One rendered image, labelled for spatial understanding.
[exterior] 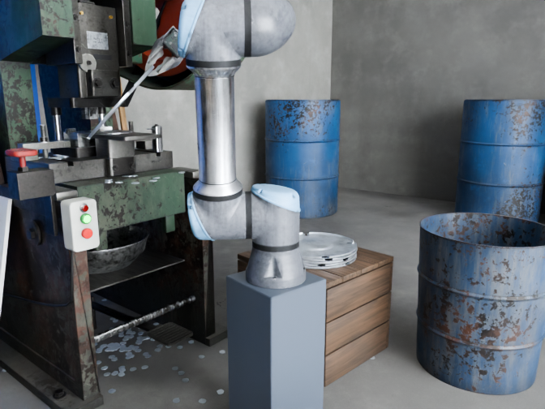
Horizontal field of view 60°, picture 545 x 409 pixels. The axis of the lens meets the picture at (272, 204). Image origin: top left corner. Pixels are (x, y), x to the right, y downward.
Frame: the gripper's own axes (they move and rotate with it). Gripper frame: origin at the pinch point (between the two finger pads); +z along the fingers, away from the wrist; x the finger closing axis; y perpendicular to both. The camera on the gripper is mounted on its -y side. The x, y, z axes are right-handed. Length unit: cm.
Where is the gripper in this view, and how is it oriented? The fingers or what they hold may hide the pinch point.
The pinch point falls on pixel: (149, 71)
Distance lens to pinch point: 151.1
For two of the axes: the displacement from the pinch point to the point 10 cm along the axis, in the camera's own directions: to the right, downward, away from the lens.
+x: 6.9, 6.5, 3.0
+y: 2.2, 2.1, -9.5
